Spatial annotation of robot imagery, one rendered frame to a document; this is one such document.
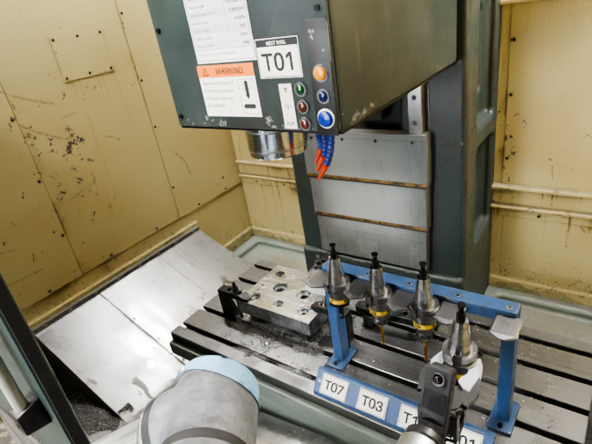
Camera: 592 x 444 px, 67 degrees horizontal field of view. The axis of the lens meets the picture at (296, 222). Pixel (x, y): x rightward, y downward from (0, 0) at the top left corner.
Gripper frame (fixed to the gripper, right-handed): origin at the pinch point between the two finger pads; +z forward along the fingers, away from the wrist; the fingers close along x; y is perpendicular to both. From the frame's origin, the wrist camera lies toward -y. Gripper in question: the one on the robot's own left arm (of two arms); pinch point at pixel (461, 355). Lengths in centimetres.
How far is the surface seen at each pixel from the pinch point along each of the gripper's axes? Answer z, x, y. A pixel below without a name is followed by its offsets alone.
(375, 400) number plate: 1.4, -20.7, 25.5
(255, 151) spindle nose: 15, -56, -32
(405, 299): 9.7, -15.3, -1.5
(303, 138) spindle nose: 24, -47, -33
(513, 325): 10.3, 6.9, -1.8
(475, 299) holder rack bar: 14.4, -1.5, -2.7
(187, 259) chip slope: 46, -144, 42
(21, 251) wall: -14, -155, 4
